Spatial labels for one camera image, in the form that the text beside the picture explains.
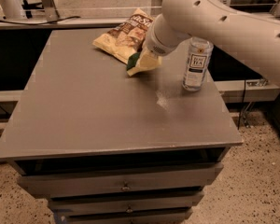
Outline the top grey drawer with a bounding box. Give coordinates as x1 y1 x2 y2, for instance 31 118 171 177
18 162 223 198

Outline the grey drawer cabinet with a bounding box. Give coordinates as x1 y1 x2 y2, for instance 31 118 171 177
0 25 244 224

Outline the black hanging cable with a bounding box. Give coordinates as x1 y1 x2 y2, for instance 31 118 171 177
237 77 248 131

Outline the brown chip bag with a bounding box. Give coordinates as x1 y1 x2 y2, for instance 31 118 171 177
92 8 154 64

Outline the white pipe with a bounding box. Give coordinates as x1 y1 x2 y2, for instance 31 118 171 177
0 0 25 20

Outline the green and yellow sponge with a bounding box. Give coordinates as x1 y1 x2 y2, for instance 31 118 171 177
126 52 140 71

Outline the black cable on ledge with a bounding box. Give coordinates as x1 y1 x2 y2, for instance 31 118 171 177
0 15 82 26

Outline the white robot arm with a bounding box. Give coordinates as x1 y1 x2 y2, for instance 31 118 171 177
127 0 280 88

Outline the middle grey drawer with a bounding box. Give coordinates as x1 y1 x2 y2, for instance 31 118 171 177
49 190 203 217

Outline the grey drawer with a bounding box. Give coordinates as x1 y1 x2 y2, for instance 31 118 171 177
49 190 203 217
55 208 192 224
18 162 223 198

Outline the clear plastic water bottle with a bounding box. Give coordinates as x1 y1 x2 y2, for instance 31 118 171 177
182 37 214 91

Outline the metal bracket post left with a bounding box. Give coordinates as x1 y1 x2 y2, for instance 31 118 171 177
41 0 59 21

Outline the bottom grey drawer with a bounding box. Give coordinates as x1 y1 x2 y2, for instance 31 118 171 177
55 208 192 224

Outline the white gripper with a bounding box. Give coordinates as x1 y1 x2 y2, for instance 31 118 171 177
127 14 190 77

